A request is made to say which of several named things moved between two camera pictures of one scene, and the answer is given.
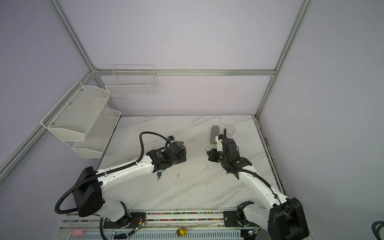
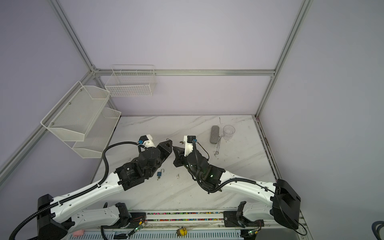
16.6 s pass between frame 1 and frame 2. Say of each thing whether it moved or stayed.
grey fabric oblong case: stayed
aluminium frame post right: stayed
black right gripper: moved
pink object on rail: stayed
